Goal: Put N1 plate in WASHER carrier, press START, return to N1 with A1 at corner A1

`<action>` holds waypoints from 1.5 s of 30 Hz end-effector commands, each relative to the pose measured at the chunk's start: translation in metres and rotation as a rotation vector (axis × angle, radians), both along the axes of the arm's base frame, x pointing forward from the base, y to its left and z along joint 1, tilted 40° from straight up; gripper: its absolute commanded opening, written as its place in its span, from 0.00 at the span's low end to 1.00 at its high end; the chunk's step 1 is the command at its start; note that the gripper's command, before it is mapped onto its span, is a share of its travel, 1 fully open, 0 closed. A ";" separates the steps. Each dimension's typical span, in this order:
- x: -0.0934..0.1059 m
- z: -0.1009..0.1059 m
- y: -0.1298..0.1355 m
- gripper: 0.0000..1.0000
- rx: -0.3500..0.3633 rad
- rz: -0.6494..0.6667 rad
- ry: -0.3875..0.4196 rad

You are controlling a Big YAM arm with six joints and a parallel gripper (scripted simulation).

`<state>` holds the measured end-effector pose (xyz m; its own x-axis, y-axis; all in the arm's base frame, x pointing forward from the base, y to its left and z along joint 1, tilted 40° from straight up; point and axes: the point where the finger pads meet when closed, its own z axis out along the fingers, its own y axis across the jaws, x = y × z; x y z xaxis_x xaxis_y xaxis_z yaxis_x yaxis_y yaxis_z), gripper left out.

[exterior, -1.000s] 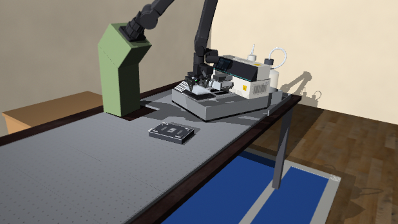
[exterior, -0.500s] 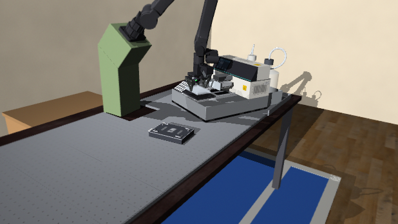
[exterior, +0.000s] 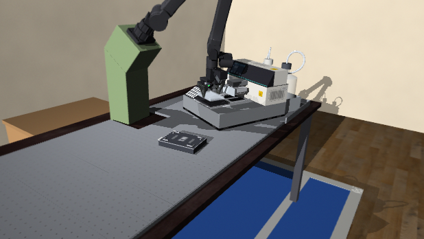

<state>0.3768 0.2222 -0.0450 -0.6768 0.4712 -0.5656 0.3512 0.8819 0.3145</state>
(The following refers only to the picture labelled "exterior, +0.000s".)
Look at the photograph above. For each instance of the white plastic bottle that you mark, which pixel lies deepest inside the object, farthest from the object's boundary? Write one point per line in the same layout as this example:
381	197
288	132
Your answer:
291	80
268	61

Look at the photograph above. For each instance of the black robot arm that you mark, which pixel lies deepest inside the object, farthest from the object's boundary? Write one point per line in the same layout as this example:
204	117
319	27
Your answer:
157	20

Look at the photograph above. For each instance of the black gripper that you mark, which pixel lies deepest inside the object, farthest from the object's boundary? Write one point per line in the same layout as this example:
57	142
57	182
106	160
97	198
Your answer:
203	86

